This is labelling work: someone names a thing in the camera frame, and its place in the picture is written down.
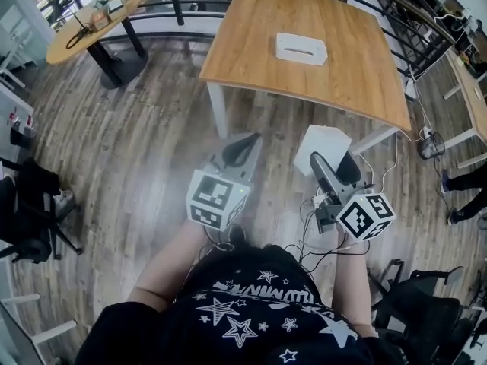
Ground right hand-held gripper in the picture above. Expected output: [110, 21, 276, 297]
[309, 151, 398, 242]

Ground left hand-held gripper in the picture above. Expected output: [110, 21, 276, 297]
[185, 132, 263, 231]

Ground white paper sheet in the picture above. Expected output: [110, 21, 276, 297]
[293, 124, 353, 177]

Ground white tissue box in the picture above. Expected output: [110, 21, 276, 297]
[274, 31, 329, 67]

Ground person's left forearm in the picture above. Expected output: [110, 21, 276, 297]
[127, 218, 208, 312]

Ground person's right forearm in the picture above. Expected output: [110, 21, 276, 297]
[329, 232, 372, 338]

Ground person's left black shoe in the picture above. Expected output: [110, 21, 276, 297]
[228, 224, 247, 248]

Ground square wooden table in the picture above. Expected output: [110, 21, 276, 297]
[199, 0, 413, 155]

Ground black mesh waste basket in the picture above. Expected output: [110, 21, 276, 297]
[417, 131, 447, 161]

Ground long wooden desk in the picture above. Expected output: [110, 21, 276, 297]
[443, 49, 487, 169]

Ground black metal railing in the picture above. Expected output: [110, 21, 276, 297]
[37, 0, 457, 80]

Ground black office chair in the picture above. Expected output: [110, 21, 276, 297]
[367, 259, 477, 365]

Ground black star-print shirt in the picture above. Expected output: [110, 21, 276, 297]
[74, 244, 404, 365]

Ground round wooden table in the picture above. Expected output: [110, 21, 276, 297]
[45, 0, 149, 90]

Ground black stand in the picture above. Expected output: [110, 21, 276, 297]
[53, 0, 87, 34]

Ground black swivel chair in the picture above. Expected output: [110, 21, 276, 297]
[0, 157, 84, 264]

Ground small red containers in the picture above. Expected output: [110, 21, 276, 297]
[7, 106, 40, 146]

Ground white side table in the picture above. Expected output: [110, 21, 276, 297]
[0, 78, 35, 136]

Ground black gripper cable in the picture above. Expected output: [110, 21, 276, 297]
[298, 199, 371, 274]
[203, 226, 234, 253]

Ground white floor cable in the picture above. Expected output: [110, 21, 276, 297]
[356, 72, 431, 183]

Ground coiled black cable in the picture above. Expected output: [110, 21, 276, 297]
[66, 27, 93, 50]

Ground white metal frame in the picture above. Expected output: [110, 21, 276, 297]
[0, 293, 77, 365]

